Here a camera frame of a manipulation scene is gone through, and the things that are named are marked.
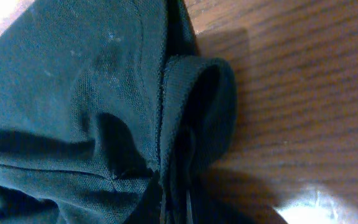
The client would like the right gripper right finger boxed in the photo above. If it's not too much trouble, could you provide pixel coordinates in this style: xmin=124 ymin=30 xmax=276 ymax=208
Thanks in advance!
xmin=186 ymin=183 xmax=254 ymax=224

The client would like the black t-shirt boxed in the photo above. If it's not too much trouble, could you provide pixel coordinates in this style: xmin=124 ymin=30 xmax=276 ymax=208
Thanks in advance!
xmin=0 ymin=0 xmax=236 ymax=223

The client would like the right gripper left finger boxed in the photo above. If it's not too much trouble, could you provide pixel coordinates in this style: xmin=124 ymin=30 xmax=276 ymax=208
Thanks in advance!
xmin=124 ymin=177 xmax=163 ymax=224

